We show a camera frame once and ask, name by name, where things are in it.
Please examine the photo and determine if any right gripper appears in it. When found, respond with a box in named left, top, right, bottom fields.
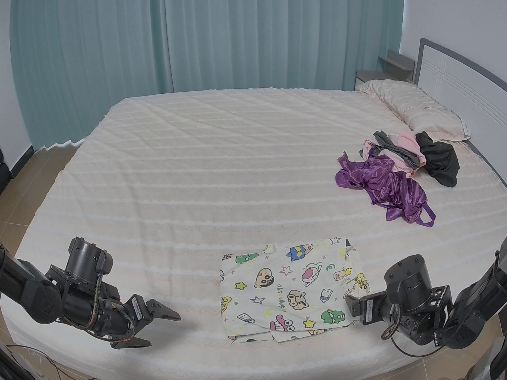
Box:
left=345, top=290, right=393, bottom=327

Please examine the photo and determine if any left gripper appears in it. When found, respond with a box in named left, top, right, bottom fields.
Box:
left=104, top=294, right=182, bottom=350

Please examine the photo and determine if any white printed pyjama top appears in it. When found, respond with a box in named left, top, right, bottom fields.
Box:
left=219, top=236, right=371, bottom=346

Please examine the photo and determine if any bed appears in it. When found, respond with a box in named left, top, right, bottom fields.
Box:
left=0, top=37, right=507, bottom=380

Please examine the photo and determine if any purple satin garment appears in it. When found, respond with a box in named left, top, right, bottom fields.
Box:
left=335, top=153, right=436, bottom=227

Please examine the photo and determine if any pink and grey garment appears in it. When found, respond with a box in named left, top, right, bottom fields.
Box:
left=359, top=130, right=427, bottom=179

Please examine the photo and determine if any black garment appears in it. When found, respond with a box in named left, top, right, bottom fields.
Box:
left=415, top=131, right=460, bottom=188

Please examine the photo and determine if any pale pink pillow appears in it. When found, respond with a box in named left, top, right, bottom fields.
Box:
left=354, top=79, right=473, bottom=141

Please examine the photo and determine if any grey bedside table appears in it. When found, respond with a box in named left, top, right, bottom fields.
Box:
left=355, top=49, right=415, bottom=90

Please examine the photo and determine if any blue-green curtain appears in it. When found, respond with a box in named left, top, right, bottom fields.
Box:
left=10, top=0, right=176, bottom=146
left=162, top=0, right=405, bottom=94

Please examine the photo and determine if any black cable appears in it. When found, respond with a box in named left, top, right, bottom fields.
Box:
left=381, top=323, right=438, bottom=358
left=6, top=344, right=64, bottom=380

